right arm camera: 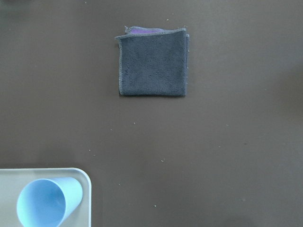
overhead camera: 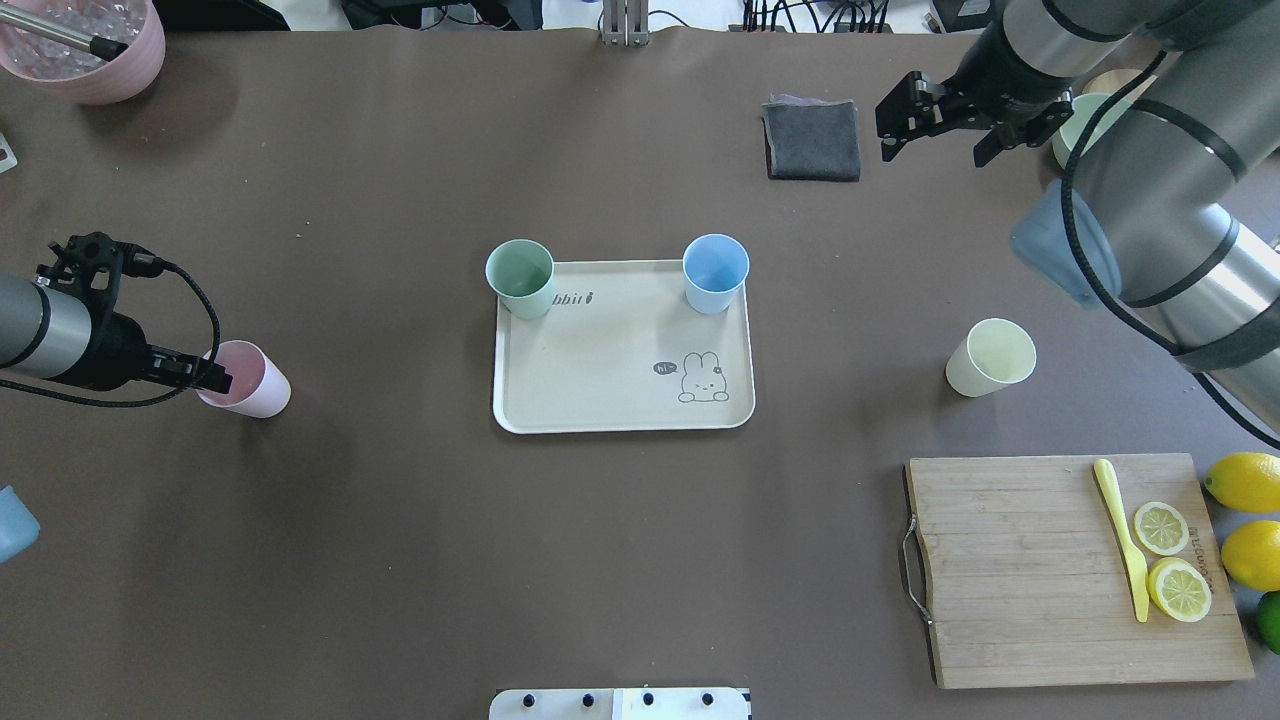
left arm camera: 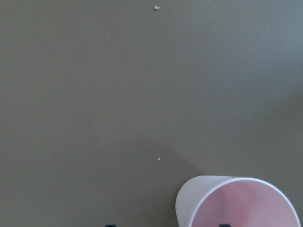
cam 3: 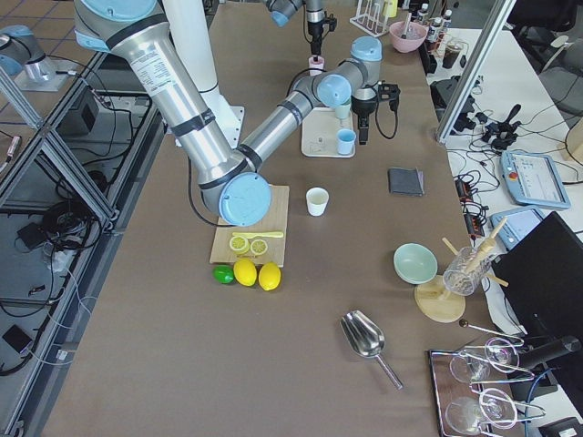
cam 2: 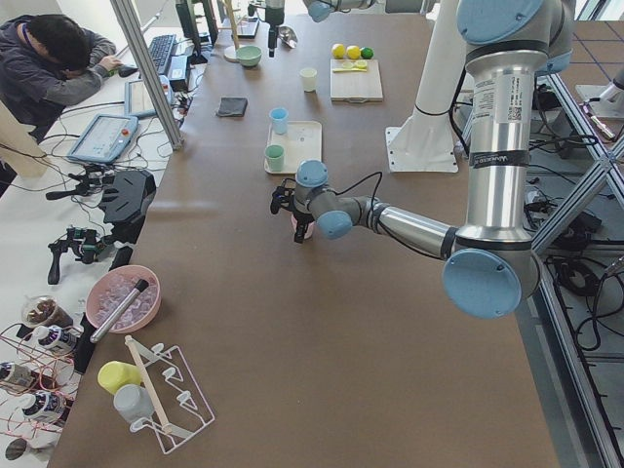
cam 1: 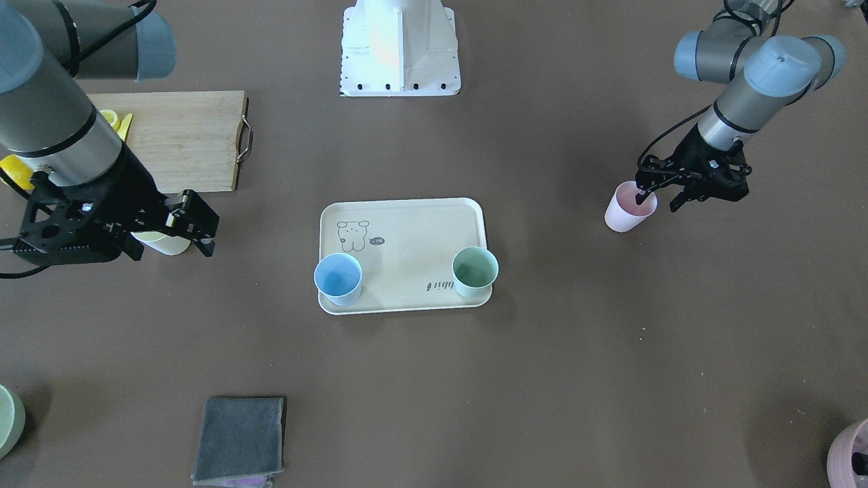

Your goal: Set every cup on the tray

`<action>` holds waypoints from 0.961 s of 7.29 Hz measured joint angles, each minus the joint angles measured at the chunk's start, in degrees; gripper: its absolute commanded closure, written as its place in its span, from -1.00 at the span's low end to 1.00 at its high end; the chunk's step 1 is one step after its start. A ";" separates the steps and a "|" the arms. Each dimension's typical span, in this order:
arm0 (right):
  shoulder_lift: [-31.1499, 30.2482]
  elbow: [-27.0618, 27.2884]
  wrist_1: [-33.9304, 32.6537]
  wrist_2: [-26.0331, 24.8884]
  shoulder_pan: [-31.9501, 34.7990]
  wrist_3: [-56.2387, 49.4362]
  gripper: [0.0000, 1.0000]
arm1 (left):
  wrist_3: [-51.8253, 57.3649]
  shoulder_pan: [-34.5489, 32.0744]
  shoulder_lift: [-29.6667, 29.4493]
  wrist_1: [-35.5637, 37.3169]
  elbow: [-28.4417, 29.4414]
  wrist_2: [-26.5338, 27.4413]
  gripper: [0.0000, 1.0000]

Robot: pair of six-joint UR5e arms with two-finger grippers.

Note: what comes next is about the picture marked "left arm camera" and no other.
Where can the pink plastic cup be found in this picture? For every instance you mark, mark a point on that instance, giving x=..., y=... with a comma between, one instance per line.
x=207, y=201

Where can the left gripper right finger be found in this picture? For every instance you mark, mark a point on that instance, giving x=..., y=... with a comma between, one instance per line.
x=224, y=225

